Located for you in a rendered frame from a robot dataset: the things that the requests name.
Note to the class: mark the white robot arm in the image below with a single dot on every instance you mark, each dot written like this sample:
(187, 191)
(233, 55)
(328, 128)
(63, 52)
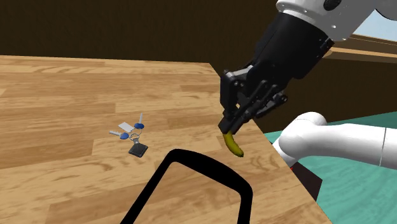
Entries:
(335, 144)

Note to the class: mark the window with wooden frame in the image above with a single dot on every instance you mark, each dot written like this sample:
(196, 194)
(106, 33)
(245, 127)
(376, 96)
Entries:
(369, 46)

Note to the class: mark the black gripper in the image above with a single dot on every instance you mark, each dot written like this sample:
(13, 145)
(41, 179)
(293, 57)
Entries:
(290, 46)

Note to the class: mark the yellow banana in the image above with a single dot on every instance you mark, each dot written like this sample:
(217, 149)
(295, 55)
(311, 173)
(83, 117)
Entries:
(232, 145)

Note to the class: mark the dark robot stand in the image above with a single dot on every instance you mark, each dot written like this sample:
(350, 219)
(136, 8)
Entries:
(308, 181)

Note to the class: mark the black rounded frame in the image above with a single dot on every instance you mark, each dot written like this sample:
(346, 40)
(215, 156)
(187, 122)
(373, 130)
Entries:
(204, 164)

